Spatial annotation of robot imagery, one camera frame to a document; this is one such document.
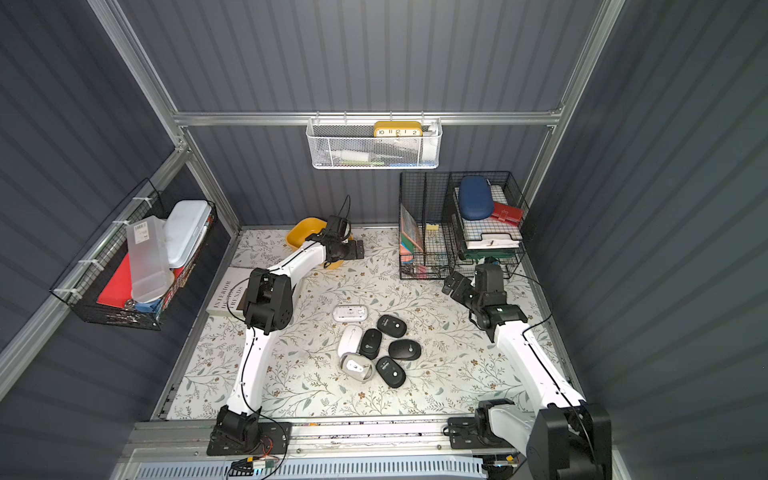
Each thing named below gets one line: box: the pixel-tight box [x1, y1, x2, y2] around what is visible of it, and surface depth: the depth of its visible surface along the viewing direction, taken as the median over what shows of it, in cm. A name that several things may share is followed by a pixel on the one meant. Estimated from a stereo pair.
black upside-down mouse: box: [377, 315, 407, 338], surface depth 93 cm
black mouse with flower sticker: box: [388, 339, 421, 361], surface depth 88 cm
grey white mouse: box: [339, 352, 375, 384], surface depth 84 cm
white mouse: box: [337, 324, 363, 357], surface depth 90 cm
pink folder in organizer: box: [399, 203, 424, 265], surface depth 107 cm
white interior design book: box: [206, 266, 254, 317], surface depth 98 cm
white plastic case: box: [164, 200, 212, 269], surface depth 76 cm
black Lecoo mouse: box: [375, 356, 406, 389], surface depth 83 cm
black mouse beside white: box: [359, 328, 382, 360], surface depth 89 cm
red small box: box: [490, 202, 524, 226], surface depth 95 cm
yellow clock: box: [373, 121, 423, 137], surface depth 89 cm
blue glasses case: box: [459, 175, 495, 220], surface depth 98 cm
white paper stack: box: [455, 184, 523, 249], surface depth 94 cm
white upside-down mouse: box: [332, 304, 369, 323], surface depth 96 cm
